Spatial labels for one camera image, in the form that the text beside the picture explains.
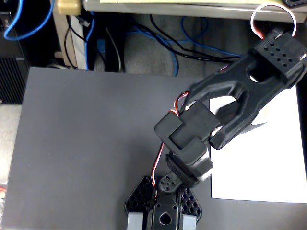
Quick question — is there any black mesh robot base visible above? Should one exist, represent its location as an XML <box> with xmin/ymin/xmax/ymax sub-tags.
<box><xmin>124</xmin><ymin>175</ymin><xmax>202</xmax><ymax>230</ymax></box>

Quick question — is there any beige desk leg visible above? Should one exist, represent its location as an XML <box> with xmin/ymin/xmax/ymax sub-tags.
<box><xmin>52</xmin><ymin>0</ymin><xmax>88</xmax><ymax>70</ymax></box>

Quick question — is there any grey desk top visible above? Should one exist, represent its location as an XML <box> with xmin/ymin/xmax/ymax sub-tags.
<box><xmin>82</xmin><ymin>0</ymin><xmax>307</xmax><ymax>24</ymax></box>

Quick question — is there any grey table clamp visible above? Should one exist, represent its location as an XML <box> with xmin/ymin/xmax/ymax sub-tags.
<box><xmin>182</xmin><ymin>214</ymin><xmax>198</xmax><ymax>230</ymax></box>
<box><xmin>128</xmin><ymin>212</ymin><xmax>144</xmax><ymax>230</ymax></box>

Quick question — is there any clear network plug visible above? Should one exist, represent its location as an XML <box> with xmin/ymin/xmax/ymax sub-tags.
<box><xmin>76</xmin><ymin>16</ymin><xmax>91</xmax><ymax>27</ymax></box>

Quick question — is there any white paper sheet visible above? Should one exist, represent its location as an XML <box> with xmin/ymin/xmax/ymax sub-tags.
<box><xmin>209</xmin><ymin>83</ymin><xmax>307</xmax><ymax>204</ymax></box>

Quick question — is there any beige plastic cap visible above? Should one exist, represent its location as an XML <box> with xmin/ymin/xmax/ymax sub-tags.
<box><xmin>57</xmin><ymin>0</ymin><xmax>82</xmax><ymax>15</ymax></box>

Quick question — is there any black computer tower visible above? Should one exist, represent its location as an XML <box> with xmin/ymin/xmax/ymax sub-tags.
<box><xmin>0</xmin><ymin>0</ymin><xmax>29</xmax><ymax>105</ymax></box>

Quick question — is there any black desk device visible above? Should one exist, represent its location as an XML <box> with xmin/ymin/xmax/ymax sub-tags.
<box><xmin>284</xmin><ymin>0</ymin><xmax>307</xmax><ymax>7</ymax></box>

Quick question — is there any red white elbow wire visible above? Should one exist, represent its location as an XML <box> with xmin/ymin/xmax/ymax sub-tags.
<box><xmin>169</xmin><ymin>90</ymin><xmax>190</xmax><ymax>118</ymax></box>

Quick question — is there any blue network cable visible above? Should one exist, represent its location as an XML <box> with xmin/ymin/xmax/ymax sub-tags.
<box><xmin>127</xmin><ymin>26</ymin><xmax>179</xmax><ymax>77</ymax></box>
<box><xmin>165</xmin><ymin>16</ymin><xmax>243</xmax><ymax>58</ymax></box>

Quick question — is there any red white black base wire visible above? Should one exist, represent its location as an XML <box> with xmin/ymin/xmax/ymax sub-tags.
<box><xmin>152</xmin><ymin>142</ymin><xmax>165</xmax><ymax>199</ymax></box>

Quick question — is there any grey cable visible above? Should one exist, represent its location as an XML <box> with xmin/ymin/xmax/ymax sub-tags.
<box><xmin>105</xmin><ymin>28</ymin><xmax>123</xmax><ymax>73</ymax></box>

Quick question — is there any thick black cable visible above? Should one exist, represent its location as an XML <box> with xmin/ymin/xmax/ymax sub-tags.
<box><xmin>150</xmin><ymin>14</ymin><xmax>243</xmax><ymax>64</ymax></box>

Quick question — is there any straight blue cable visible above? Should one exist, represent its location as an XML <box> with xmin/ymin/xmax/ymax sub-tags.
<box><xmin>85</xmin><ymin>11</ymin><xmax>96</xmax><ymax>70</ymax></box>

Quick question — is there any thin black cable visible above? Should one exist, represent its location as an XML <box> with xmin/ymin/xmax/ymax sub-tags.
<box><xmin>64</xmin><ymin>15</ymin><xmax>106</xmax><ymax>70</ymax></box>

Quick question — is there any looped red white servo wire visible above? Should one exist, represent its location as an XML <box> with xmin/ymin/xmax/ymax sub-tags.
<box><xmin>250</xmin><ymin>4</ymin><xmax>297</xmax><ymax>39</ymax></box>

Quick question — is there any looped blue cable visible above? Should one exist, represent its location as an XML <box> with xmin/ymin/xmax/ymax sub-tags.
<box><xmin>3</xmin><ymin>0</ymin><xmax>55</xmax><ymax>41</ymax></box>

